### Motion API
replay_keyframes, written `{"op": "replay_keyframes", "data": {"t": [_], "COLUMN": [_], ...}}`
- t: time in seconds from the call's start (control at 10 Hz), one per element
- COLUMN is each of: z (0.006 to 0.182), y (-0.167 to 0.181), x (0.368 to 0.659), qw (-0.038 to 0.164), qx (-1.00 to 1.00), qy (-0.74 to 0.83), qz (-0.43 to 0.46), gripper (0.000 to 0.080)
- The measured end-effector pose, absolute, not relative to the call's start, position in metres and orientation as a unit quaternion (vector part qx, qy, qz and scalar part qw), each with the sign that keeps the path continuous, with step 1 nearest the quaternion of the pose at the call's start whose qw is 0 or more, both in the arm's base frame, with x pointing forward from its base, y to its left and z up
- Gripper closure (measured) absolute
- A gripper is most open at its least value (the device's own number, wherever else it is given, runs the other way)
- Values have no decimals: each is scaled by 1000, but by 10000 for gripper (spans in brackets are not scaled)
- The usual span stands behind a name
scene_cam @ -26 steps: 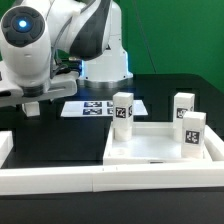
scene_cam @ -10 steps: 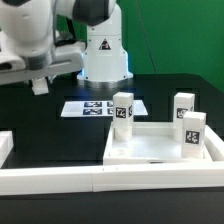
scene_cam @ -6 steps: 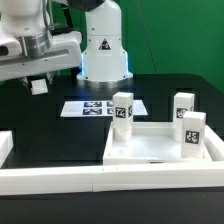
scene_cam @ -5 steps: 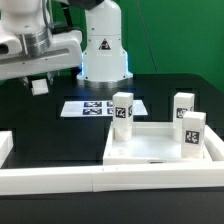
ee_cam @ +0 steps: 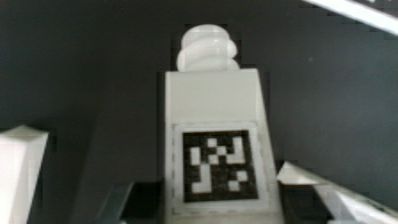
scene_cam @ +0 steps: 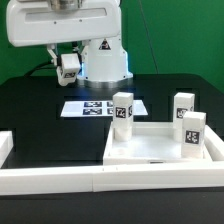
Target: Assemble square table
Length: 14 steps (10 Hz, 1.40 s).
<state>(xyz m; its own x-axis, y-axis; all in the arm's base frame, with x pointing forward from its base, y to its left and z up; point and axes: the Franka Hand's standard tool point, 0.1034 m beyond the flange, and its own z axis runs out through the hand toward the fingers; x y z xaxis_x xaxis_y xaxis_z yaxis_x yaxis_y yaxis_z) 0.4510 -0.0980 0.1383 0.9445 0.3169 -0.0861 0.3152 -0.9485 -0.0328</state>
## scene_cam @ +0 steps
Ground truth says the black cable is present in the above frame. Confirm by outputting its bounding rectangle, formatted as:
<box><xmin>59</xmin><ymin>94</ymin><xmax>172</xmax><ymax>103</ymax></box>
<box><xmin>23</xmin><ymin>59</ymin><xmax>59</xmax><ymax>78</ymax></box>

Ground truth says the white fence piece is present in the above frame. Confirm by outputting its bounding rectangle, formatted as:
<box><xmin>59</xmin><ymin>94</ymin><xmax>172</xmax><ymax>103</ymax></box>
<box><xmin>205</xmin><ymin>125</ymin><xmax>224</xmax><ymax>161</ymax></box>
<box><xmin>0</xmin><ymin>131</ymin><xmax>13</xmax><ymax>168</ymax></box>

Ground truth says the white left fence piece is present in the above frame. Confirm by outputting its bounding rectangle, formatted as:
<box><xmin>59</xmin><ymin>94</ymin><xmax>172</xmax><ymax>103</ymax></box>
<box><xmin>0</xmin><ymin>131</ymin><xmax>13</xmax><ymax>168</ymax></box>

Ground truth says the white front fence bar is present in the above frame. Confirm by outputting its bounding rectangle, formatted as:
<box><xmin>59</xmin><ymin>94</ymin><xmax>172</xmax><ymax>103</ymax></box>
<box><xmin>0</xmin><ymin>162</ymin><xmax>224</xmax><ymax>196</ymax></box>

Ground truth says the white square table top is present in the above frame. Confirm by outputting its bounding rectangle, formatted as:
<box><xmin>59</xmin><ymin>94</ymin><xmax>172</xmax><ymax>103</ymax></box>
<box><xmin>103</xmin><ymin>122</ymin><xmax>212</xmax><ymax>165</ymax></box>

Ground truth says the white sheet with markers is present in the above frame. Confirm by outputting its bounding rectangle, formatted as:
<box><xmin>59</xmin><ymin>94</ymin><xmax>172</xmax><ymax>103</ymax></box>
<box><xmin>60</xmin><ymin>99</ymin><xmax>149</xmax><ymax>118</ymax></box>

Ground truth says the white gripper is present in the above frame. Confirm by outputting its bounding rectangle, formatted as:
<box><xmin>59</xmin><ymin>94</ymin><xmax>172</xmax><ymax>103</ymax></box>
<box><xmin>6</xmin><ymin>0</ymin><xmax>121</xmax><ymax>66</ymax></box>

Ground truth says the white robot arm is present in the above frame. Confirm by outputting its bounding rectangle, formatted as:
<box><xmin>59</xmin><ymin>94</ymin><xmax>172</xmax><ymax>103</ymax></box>
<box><xmin>6</xmin><ymin>0</ymin><xmax>133</xmax><ymax>88</ymax></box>

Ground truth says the white right fence piece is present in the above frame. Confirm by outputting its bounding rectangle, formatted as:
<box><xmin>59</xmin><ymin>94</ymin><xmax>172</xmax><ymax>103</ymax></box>
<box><xmin>205</xmin><ymin>125</ymin><xmax>224</xmax><ymax>161</ymax></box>

